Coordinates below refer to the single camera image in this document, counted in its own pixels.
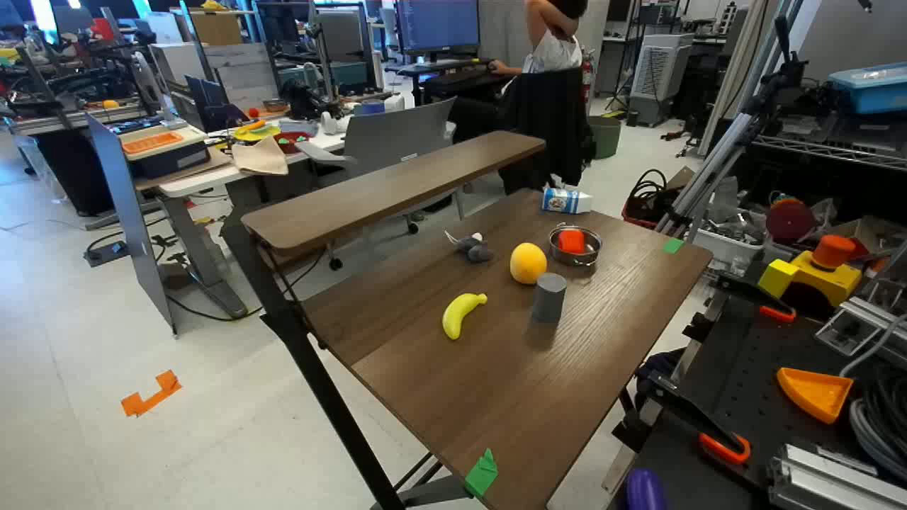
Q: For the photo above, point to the orange black clamp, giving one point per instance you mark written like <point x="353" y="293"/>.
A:
<point x="711" y="435"/>
<point x="765" y="304"/>

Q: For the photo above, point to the yellow toy banana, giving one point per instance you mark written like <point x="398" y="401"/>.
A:
<point x="456" y="308"/>

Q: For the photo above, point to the orange plastic wedge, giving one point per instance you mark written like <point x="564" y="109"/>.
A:
<point x="815" y="392"/>

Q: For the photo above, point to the grey office chair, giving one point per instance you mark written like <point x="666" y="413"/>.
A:
<point x="375" y="141"/>

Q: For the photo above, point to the green tape marker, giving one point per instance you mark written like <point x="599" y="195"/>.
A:
<point x="673" y="245"/>
<point x="483" y="474"/>

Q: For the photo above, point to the purple toy eggplant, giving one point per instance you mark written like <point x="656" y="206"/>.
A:
<point x="640" y="491"/>

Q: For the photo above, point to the small grey toy figure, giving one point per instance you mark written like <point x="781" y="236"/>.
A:
<point x="472" y="248"/>

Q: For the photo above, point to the wooden bench shelf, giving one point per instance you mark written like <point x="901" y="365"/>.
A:
<point x="333" y="209"/>

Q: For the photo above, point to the aluminium extrusion rail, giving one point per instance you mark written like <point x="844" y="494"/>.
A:
<point x="802" y="480"/>

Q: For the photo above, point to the grey plastic cup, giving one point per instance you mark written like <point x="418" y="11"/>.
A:
<point x="547" y="299"/>

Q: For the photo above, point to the white blue milk carton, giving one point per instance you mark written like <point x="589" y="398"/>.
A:
<point x="564" y="198"/>

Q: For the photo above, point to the yellow box red button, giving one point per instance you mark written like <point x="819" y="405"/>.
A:
<point x="824" y="267"/>

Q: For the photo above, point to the person in black skirt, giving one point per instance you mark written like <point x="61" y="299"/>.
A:
<point x="542" y="97"/>

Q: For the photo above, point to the yellow orange toy fruit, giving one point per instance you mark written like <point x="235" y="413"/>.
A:
<point x="527" y="265"/>

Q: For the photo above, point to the computer monitor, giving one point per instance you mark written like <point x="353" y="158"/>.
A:
<point x="438" y="27"/>

